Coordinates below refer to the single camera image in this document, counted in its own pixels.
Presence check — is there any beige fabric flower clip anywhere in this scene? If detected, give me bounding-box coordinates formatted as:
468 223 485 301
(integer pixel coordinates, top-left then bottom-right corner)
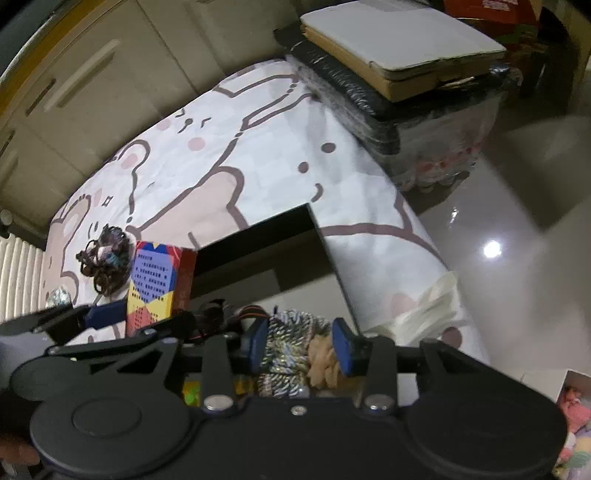
307 336 340 389

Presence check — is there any black plastic-wrapped storage bin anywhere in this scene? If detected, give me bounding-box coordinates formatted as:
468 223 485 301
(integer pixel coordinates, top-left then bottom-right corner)
272 25 525 192

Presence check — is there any white flat board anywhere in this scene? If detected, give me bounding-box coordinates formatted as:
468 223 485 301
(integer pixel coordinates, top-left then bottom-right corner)
299 2 506 72

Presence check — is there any white radiator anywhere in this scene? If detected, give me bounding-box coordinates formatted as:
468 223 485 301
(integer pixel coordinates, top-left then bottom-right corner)
0 235 48 324

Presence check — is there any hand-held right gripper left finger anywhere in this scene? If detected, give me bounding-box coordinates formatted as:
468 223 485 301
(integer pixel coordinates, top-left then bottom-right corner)
95 319 270 413

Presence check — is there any red beer carton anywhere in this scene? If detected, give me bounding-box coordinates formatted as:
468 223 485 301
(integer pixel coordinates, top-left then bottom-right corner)
443 0 541 26

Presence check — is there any cream folded sheet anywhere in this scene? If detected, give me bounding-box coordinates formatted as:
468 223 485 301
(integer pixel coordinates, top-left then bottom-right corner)
360 272 462 344

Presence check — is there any cream kitchen cabinet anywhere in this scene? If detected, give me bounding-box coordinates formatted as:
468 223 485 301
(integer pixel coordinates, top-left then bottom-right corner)
0 0 324 232

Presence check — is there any striped rope bow with pearls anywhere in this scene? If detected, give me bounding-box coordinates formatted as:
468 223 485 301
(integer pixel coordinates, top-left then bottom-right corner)
256 308 335 398

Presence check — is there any floral drawstring pouch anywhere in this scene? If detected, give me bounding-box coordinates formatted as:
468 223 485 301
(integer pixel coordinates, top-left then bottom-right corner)
45 287 74 309

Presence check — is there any yellow headlamp with black strap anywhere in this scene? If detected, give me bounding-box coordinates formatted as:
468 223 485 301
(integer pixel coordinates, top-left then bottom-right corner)
182 299 271 409

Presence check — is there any pink pastel toy package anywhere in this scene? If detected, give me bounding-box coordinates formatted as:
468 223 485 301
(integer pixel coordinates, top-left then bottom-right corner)
551 369 591 480

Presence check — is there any flat tan cardboard box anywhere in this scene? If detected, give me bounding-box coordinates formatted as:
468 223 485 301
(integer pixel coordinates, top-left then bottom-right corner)
302 25 506 102

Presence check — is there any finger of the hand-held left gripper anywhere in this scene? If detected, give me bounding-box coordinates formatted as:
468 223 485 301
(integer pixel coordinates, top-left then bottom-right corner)
44 311 195 359
0 300 128 337

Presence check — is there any black box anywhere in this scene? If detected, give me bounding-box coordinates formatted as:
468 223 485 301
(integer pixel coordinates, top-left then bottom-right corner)
187 203 368 402

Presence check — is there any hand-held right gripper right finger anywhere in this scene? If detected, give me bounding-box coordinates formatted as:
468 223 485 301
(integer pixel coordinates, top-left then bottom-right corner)
332 318 481 415

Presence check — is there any colourful card box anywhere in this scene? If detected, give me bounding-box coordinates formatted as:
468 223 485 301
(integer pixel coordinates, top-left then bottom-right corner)
126 240 198 337

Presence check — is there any pile of hair ties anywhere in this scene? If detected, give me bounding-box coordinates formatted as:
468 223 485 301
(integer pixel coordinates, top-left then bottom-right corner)
75 224 136 295

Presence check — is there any person's left hand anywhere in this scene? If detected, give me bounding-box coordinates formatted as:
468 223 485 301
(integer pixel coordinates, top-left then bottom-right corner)
0 435 41 466

